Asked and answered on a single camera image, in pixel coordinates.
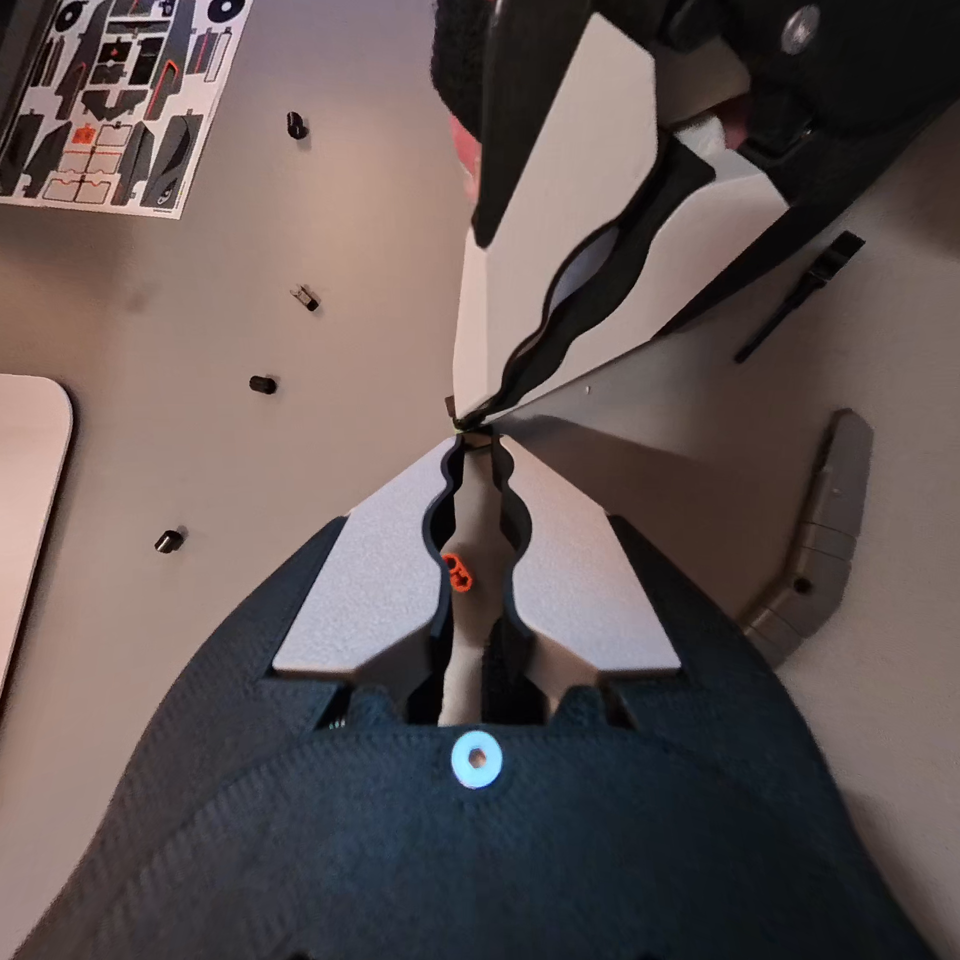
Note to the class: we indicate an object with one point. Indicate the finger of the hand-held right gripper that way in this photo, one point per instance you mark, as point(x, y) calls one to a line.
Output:
point(705, 240)
point(540, 187)

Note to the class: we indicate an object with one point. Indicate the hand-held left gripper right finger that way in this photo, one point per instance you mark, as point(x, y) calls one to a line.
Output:
point(592, 592)

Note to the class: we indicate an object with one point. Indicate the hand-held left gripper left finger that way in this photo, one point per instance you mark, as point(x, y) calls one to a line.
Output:
point(360, 592)

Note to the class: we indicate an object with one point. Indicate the black lego axle with connector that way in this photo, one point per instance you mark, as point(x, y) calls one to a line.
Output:
point(795, 300)

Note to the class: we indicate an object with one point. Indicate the black lego clip pin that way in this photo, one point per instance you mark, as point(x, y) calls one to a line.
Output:
point(305, 298)

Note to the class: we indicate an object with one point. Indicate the orange lego connector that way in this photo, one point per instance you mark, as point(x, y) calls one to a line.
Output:
point(456, 574)

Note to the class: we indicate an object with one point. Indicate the black lego bush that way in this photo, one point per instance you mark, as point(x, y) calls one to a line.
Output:
point(169, 541)
point(298, 125)
point(262, 384)

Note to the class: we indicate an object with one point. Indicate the grey curved lego panel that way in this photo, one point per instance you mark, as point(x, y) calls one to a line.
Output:
point(825, 540)

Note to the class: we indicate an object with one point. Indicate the lego sticker sheet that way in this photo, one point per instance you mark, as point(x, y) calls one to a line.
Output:
point(127, 112)

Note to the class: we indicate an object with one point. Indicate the person's right hand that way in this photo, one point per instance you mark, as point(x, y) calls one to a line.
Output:
point(463, 157)

